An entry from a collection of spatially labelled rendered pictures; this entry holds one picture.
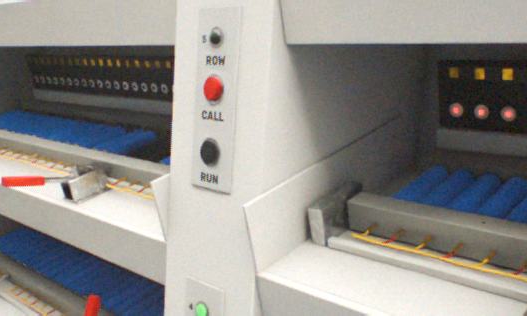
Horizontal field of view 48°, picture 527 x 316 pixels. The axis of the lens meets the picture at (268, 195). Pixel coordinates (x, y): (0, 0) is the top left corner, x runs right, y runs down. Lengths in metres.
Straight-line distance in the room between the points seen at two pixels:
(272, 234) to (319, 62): 0.12
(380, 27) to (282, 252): 0.16
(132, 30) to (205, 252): 0.20
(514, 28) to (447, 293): 0.15
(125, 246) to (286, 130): 0.19
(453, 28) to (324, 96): 0.13
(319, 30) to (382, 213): 0.13
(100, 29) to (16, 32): 0.16
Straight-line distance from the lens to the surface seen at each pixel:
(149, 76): 0.75
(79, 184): 0.58
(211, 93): 0.40
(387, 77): 0.49
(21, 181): 0.56
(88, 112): 0.84
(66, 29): 0.60
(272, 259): 0.40
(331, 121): 0.43
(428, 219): 0.39
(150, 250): 0.49
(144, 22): 0.49
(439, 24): 0.32
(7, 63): 1.04
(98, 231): 0.55
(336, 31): 0.36
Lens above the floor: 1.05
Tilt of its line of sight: 10 degrees down
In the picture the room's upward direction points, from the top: 4 degrees clockwise
